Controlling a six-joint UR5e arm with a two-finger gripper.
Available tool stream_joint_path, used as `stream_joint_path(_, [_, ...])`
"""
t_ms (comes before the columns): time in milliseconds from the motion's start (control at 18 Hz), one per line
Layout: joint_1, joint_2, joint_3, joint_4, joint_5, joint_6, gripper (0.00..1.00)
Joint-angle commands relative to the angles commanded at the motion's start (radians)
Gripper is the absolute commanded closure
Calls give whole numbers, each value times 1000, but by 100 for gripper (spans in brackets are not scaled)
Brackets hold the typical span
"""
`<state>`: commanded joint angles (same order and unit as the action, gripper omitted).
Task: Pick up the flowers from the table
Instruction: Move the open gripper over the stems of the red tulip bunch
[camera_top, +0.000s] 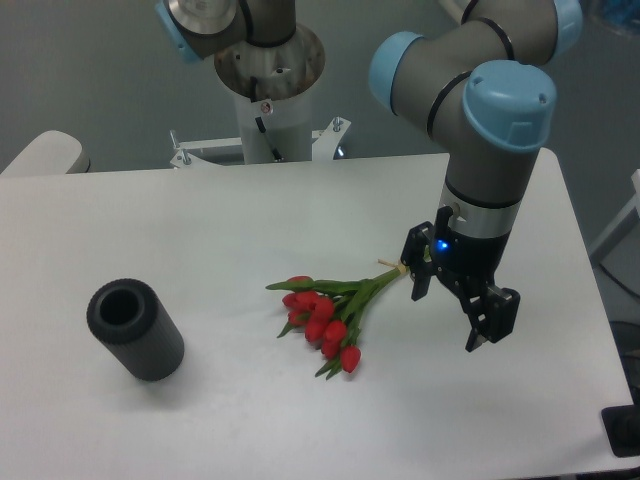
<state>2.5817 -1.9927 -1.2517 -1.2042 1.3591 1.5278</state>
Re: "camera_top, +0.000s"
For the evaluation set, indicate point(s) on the dark grey ribbed vase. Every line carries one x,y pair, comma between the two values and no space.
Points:
127,317

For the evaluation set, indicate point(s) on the white pedestal base bracket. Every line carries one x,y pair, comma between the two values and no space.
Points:
325,145

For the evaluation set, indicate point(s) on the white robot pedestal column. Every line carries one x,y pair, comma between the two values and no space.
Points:
272,87

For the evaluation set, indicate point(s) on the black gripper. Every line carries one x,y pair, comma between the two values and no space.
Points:
467,268

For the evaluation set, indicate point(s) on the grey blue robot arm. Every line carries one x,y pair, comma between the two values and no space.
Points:
479,92

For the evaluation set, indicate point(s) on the beige chair armrest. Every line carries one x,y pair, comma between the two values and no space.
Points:
51,153

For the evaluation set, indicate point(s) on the red tulip bouquet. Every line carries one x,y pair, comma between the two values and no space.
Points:
330,313

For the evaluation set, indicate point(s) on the blue clear plastic bag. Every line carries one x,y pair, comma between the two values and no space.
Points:
618,16

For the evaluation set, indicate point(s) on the black device at table edge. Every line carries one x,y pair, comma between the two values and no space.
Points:
622,428

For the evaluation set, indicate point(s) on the white furniture frame right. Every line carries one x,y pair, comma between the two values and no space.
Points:
617,228

